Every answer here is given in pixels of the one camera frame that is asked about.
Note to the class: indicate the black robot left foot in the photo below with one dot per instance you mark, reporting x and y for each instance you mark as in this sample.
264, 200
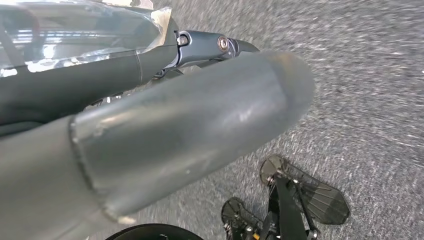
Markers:
324, 202

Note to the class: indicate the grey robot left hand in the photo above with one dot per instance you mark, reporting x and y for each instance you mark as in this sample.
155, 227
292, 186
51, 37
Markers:
182, 132

